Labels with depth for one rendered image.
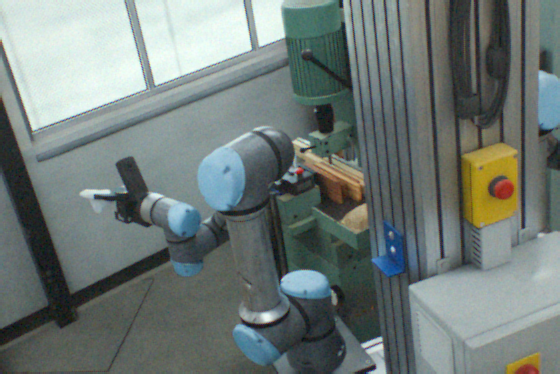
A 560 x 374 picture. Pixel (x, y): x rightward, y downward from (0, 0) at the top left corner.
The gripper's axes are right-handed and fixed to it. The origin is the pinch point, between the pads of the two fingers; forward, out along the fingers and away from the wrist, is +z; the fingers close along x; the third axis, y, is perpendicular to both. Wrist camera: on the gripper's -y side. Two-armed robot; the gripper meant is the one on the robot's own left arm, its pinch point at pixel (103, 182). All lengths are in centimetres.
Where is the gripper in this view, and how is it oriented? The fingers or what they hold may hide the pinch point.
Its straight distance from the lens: 206.7
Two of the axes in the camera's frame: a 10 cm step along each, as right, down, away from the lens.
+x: 6.9, -3.1, 6.6
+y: 0.6, 9.2, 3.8
